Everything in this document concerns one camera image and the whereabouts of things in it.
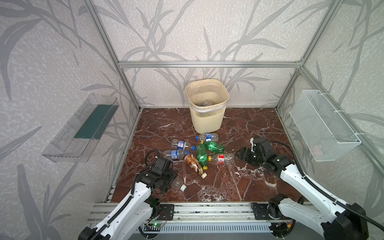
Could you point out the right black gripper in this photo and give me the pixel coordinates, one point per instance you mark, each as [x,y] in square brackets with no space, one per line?
[248,155]

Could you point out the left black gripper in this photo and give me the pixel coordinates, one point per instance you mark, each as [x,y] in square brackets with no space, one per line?
[167,181]

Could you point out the large clear bottle white cap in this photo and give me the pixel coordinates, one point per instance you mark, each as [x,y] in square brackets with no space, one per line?
[178,183]

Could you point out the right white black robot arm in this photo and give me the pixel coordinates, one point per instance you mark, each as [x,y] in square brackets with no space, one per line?
[331,217]

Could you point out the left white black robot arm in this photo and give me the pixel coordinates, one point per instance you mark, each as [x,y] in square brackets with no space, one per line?
[137,206]

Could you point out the cream ribbed waste bin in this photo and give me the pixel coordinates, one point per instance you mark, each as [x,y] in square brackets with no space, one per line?
[207,119]

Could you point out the clear bottle red label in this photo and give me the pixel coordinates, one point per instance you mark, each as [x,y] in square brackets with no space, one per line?
[222,158]

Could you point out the green bottle yellow cap right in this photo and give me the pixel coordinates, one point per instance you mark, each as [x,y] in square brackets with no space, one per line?
[214,147]

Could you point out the green bottle yellow cap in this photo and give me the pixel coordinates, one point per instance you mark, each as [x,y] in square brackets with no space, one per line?
[214,147]
[202,156]

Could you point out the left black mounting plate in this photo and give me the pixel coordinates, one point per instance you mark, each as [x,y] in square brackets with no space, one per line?
[163,212]

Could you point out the black mounting plate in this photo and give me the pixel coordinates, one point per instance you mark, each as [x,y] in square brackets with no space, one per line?
[261,212]
[163,212]

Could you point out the small bottle blue cap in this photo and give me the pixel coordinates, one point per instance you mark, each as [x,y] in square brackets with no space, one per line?
[208,137]

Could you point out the brown Nescafe coffee bottle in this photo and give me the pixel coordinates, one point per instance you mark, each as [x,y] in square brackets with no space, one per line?
[195,165]

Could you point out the green bottle yellow cap left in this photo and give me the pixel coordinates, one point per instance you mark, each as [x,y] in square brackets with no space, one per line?
[202,156]

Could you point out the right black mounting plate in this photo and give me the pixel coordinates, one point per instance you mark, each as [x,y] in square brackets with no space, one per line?
[261,212]

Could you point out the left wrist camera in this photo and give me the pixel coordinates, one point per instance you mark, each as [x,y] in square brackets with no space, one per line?
[161,167]

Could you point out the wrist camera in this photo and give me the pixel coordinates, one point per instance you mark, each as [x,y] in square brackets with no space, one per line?
[161,167]
[263,147]

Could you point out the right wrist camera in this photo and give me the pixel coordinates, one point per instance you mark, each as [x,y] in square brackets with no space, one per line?
[263,147]

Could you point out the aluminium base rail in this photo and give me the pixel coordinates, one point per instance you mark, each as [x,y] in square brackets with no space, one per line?
[211,217]

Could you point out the white wire mesh basket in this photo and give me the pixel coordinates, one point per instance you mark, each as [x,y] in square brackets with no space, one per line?
[326,133]

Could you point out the clear plastic wall tray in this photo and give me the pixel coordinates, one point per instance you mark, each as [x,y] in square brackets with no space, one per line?
[79,137]

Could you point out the aluminium frame bar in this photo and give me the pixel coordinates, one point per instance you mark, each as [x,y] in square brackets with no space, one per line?
[207,64]

